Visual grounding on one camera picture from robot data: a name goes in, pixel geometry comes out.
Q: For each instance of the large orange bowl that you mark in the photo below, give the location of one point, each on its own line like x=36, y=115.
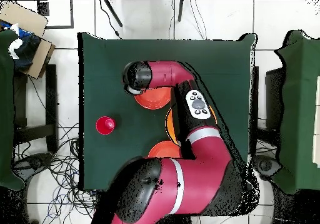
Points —
x=171, y=126

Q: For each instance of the wide red-orange bowl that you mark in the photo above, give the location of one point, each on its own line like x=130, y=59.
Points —
x=163, y=151
x=155, y=100

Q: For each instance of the red cup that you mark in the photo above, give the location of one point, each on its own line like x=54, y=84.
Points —
x=105, y=126

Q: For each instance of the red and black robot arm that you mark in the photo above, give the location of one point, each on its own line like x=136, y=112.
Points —
x=200, y=174

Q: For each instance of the dark green tablecloth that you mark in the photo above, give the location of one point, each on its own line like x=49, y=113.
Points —
x=107, y=58

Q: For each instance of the black tripod leg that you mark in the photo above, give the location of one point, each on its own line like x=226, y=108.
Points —
x=113, y=13
x=180, y=11

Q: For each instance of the black chair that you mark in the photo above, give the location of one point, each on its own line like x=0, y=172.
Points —
x=273, y=96

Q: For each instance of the green cloth side table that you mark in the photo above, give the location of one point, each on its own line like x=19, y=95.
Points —
x=6, y=108
x=300, y=96

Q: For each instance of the blue and white cloth bundle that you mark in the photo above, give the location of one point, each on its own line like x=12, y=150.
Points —
x=25, y=48

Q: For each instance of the cardboard box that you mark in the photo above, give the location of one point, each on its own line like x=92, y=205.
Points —
x=25, y=16

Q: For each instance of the black metal frame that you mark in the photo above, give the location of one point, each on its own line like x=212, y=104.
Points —
x=43, y=8

